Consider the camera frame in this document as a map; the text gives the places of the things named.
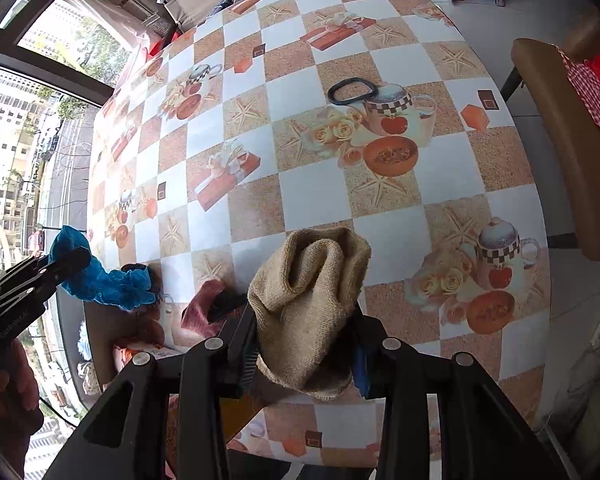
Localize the light blue fluffy scrunchie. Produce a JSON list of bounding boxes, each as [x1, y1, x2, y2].
[[76, 321, 92, 361]]

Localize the checkered patterned tablecloth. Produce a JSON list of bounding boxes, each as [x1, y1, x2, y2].
[[85, 0, 553, 470]]

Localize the grey cardboard storage box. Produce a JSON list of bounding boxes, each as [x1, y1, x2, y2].
[[54, 287, 137, 408]]

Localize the black hair tie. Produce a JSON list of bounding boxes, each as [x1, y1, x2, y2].
[[326, 76, 380, 108]]

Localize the person's left hand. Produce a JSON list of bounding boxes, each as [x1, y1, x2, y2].
[[0, 339, 41, 479]]

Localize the pink navy striped knit sock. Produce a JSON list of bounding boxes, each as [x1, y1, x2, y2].
[[181, 280, 247, 338]]

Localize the beige knit sock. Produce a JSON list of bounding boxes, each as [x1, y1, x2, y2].
[[248, 226, 372, 401]]

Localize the blue cloth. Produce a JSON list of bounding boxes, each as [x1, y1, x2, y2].
[[48, 226, 157, 312]]

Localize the brown chair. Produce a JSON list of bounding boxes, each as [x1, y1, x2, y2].
[[501, 38, 600, 261]]

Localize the floral tissue pack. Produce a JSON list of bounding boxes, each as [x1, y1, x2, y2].
[[112, 341, 180, 372]]

